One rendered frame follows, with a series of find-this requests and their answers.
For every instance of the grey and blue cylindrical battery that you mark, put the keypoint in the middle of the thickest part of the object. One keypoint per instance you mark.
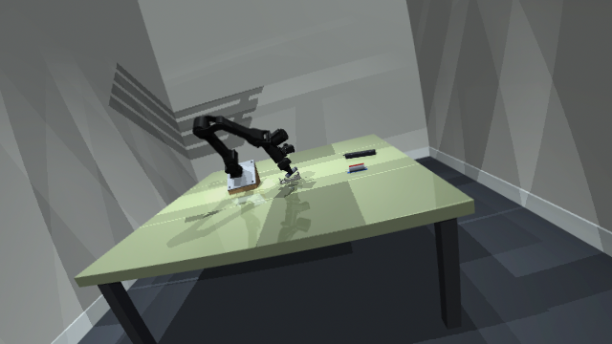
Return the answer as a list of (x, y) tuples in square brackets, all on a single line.
[(288, 174)]

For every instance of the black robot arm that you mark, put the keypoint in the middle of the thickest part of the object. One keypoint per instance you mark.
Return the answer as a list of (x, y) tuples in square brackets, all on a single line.
[(202, 129)]

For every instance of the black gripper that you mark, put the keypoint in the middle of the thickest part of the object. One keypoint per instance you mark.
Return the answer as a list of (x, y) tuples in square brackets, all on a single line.
[(282, 163)]

